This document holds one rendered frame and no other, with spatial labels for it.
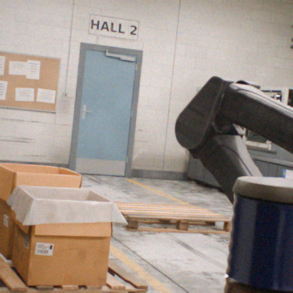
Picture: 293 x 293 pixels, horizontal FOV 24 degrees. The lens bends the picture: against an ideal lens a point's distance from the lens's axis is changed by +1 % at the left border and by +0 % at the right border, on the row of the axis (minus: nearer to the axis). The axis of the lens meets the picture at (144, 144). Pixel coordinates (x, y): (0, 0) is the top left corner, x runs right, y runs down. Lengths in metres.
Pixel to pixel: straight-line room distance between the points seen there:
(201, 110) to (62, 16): 10.56
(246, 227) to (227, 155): 0.74
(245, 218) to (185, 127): 0.78
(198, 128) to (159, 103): 10.97
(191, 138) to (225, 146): 0.06
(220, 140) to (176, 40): 11.12
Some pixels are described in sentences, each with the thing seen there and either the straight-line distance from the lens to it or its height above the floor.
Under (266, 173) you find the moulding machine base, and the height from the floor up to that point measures 0.48.
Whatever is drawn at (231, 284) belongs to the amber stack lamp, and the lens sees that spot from 0.29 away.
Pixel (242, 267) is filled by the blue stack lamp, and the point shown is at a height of 1.16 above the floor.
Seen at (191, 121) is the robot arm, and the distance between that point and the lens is 1.05.
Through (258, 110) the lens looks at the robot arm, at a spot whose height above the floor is 1.23.
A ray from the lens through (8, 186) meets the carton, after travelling 4.63.
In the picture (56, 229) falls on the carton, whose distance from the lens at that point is 4.01.
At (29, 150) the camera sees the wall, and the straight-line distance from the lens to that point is 11.45.
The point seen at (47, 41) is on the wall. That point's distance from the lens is 11.48.
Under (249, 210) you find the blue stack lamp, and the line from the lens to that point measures 0.28.
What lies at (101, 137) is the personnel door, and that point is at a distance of 11.68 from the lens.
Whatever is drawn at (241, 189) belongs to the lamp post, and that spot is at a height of 1.19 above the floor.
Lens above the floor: 1.22
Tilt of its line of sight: 3 degrees down
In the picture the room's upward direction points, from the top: 6 degrees clockwise
